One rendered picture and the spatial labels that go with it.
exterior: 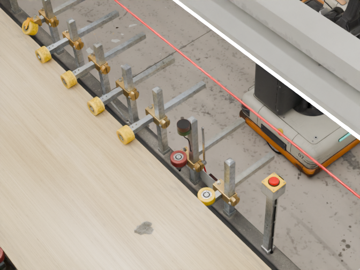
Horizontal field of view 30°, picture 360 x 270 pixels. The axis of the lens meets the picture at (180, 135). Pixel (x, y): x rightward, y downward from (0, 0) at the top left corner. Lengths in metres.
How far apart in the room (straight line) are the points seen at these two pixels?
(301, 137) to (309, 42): 2.67
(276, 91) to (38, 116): 1.41
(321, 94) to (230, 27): 0.29
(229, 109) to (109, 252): 1.92
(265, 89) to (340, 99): 2.67
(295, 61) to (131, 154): 1.83
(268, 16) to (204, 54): 3.47
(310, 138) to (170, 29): 1.62
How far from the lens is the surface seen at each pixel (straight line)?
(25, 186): 3.19
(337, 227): 4.06
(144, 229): 2.95
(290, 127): 4.11
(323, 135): 4.09
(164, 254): 2.88
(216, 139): 3.28
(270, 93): 4.06
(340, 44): 1.40
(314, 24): 1.44
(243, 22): 1.56
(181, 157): 3.16
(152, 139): 3.51
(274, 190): 2.66
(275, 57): 1.50
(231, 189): 3.04
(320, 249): 3.97
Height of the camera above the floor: 3.40
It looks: 50 degrees down
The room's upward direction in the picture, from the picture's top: 5 degrees counter-clockwise
